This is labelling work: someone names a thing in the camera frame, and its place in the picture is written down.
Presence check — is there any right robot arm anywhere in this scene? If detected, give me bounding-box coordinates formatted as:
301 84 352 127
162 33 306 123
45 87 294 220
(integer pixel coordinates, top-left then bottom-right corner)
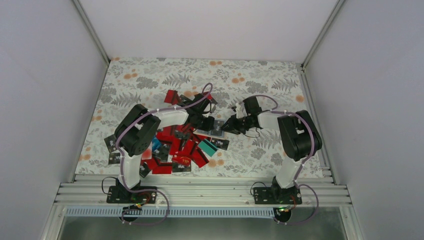
221 95 323 204

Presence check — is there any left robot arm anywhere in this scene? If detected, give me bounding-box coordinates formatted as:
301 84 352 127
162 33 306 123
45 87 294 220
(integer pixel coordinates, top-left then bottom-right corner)
114 92 215 203

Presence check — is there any black vip card upper right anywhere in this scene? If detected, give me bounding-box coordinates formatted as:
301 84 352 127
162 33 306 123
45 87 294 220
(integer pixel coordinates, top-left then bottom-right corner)
210 138 230 151

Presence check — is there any red card top left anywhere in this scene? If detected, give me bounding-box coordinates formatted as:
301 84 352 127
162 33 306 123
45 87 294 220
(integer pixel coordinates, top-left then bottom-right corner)
164 89 181 105

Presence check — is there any teal card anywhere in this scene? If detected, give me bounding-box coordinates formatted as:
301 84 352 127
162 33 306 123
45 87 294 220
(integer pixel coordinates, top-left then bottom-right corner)
197 139 218 157

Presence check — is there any blue card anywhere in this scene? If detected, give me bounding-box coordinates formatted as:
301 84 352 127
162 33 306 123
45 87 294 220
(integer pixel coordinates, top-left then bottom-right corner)
151 137 162 151

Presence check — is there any black vip card bottom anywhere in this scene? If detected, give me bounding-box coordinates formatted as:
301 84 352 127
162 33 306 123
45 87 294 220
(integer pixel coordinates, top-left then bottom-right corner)
172 162 192 173

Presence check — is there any red card bottom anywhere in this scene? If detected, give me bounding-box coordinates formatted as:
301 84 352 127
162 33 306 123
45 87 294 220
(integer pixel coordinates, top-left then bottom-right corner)
152 165 173 175

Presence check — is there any black vip card far left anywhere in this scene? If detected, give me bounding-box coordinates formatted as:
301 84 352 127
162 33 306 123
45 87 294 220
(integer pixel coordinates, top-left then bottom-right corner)
104 134 117 153

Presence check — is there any black vip card left lower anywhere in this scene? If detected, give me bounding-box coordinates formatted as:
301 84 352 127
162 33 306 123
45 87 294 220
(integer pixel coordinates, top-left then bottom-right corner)
108 152 121 165

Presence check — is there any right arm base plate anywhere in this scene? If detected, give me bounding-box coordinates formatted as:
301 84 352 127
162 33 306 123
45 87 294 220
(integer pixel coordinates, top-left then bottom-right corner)
252 186 303 205

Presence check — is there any aluminium rail frame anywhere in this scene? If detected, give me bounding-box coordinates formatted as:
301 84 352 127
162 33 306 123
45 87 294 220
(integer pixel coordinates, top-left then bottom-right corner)
41 170 363 240

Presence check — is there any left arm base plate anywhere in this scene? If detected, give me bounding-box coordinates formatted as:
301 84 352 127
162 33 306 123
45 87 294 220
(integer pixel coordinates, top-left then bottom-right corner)
106 186 157 205

